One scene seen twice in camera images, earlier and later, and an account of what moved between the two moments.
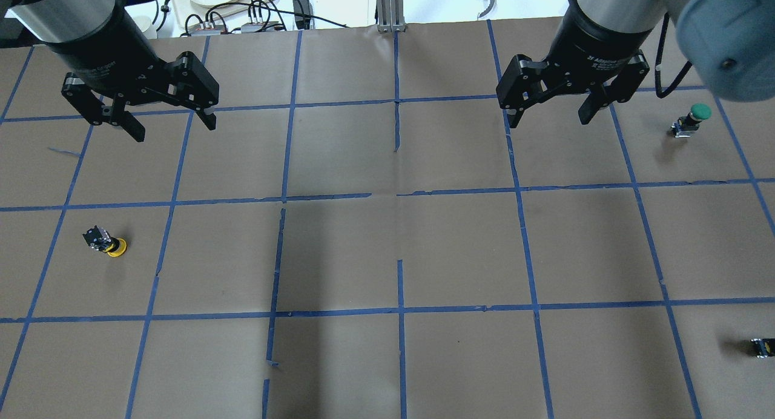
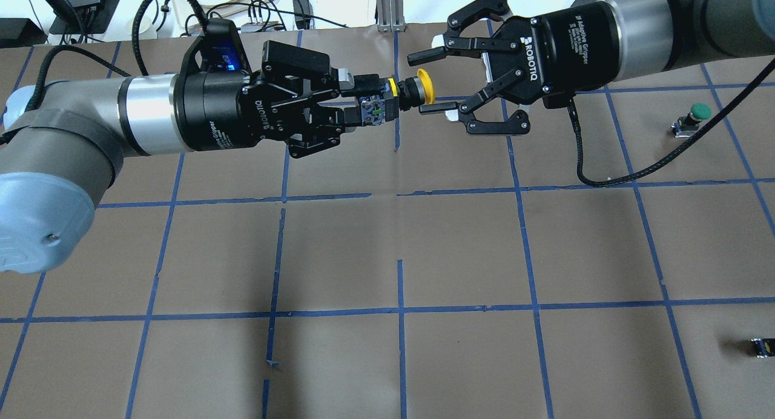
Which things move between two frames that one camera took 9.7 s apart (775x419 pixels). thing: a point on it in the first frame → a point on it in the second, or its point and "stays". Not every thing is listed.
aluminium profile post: [390, 9] stays
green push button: [685, 125] stays
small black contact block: [762, 348] stays
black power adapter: [303, 9] stays
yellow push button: [100, 240] → [410, 93]
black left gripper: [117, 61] → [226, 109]
